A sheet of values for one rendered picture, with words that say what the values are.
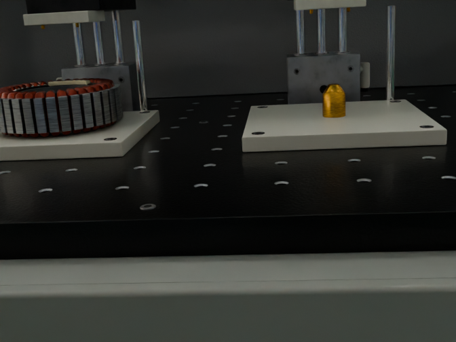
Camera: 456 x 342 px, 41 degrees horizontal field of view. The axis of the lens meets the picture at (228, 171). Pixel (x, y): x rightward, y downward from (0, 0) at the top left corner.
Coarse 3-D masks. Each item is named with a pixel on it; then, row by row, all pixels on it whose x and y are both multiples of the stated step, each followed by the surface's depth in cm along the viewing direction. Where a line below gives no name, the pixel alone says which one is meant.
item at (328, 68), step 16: (288, 64) 63; (304, 64) 63; (320, 64) 62; (336, 64) 62; (352, 64) 62; (288, 80) 63; (304, 80) 63; (320, 80) 63; (336, 80) 63; (352, 80) 63; (288, 96) 64; (304, 96) 63; (320, 96) 63; (352, 96) 63
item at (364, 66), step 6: (360, 66) 63; (366, 66) 63; (360, 72) 63; (366, 72) 63; (360, 78) 64; (366, 78) 63; (360, 84) 64; (366, 84) 64; (360, 90) 64; (366, 90) 64
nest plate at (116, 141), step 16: (128, 112) 60; (144, 112) 59; (112, 128) 52; (128, 128) 51; (144, 128) 54; (0, 144) 48; (16, 144) 48; (32, 144) 47; (48, 144) 47; (64, 144) 47; (80, 144) 46; (96, 144) 46; (112, 144) 46; (128, 144) 48; (0, 160) 47; (16, 160) 47
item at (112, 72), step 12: (72, 72) 65; (84, 72) 65; (96, 72) 65; (108, 72) 64; (120, 72) 64; (132, 72) 66; (120, 84) 65; (132, 84) 65; (132, 96) 65; (132, 108) 65
